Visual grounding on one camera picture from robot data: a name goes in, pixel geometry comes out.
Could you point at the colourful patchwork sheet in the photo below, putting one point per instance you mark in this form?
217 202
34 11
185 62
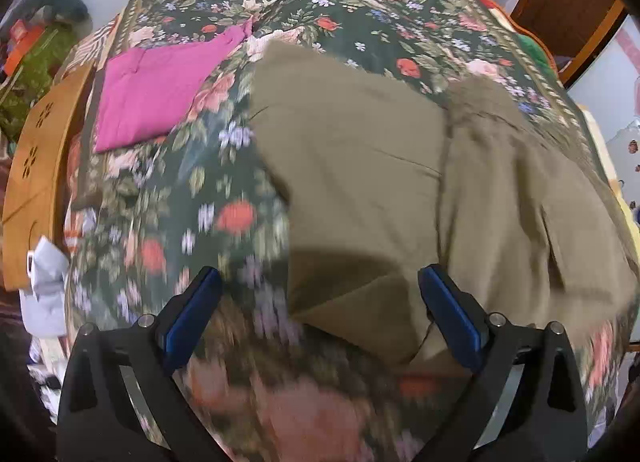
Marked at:
530 42

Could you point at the orange box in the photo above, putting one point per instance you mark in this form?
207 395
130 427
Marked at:
22 42

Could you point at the olive green pants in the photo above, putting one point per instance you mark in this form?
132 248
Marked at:
360 177

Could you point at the magenta folded cloth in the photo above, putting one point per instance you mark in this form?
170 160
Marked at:
150 92

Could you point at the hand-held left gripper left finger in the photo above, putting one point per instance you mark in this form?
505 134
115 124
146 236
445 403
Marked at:
192 314

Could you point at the wooden lap desk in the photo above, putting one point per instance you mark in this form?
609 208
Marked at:
42 167

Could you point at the striped bedding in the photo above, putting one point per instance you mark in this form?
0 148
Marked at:
85 50

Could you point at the dark floral blanket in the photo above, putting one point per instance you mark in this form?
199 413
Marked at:
200 222

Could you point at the white heart-print sliding door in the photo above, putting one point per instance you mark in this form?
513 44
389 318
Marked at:
610 67

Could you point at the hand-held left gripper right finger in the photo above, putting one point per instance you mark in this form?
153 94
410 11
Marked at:
452 314

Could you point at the green patterned bag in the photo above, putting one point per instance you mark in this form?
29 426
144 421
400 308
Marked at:
30 72

